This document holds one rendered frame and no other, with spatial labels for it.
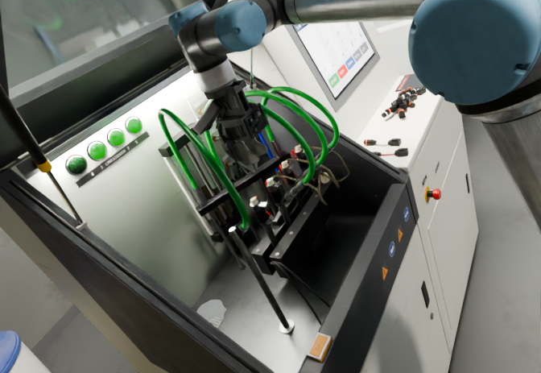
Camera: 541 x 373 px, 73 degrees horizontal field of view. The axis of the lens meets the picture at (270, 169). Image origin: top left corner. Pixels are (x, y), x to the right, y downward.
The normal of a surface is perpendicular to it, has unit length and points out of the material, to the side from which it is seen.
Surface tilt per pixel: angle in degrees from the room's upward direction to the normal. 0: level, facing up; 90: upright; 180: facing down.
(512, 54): 83
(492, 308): 0
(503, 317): 0
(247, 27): 90
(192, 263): 90
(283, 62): 76
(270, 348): 0
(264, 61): 90
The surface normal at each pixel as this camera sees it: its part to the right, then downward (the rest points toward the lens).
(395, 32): -0.40, 0.58
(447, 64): -0.69, 0.47
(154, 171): 0.78, 0.00
